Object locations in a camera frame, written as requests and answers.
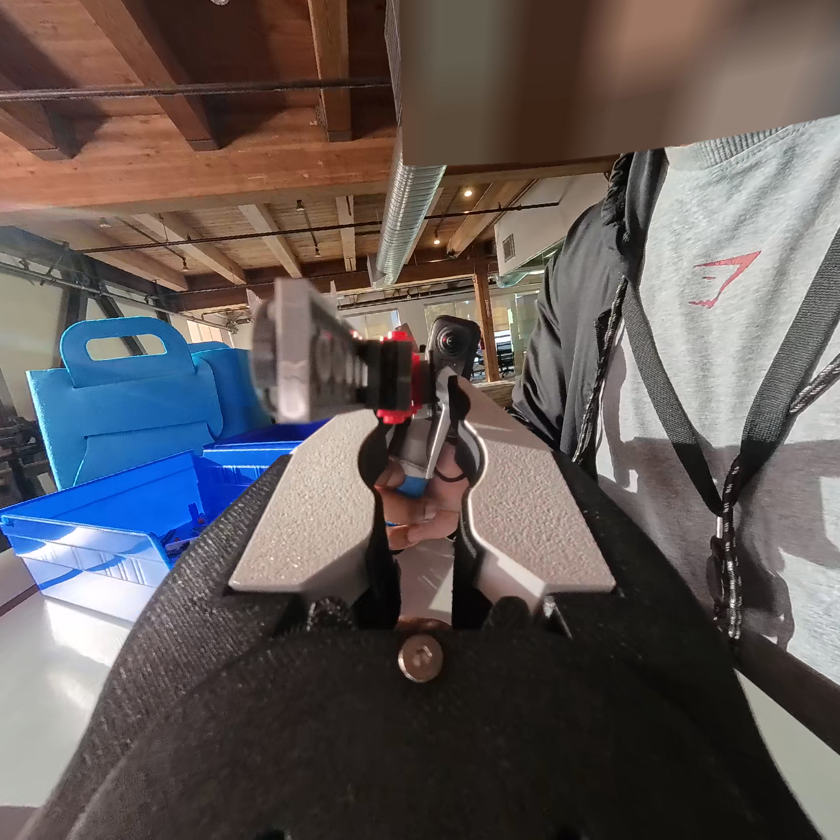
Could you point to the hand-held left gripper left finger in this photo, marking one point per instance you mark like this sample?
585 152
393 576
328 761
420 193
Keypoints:
308 512

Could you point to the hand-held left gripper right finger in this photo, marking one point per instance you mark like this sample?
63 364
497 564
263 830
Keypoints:
531 512

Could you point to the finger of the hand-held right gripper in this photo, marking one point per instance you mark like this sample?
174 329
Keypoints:
441 420

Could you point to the red grey toy brick model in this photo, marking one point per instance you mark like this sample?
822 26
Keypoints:
308 354

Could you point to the grey desk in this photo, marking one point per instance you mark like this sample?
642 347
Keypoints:
52 689

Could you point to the person's right hand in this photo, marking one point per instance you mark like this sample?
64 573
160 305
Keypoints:
420 518

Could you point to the blue plastic bin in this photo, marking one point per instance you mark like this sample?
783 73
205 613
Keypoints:
262 449
98 499

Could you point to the blue felt bag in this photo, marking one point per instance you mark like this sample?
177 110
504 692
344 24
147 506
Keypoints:
131 407

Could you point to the person's grey shirt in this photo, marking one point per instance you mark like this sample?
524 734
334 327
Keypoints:
722 394

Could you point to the black ceiling rod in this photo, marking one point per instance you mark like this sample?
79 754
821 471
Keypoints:
197 88

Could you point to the wooden post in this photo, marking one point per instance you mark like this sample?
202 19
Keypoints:
485 315

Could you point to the silver air duct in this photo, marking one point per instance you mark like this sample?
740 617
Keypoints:
407 223

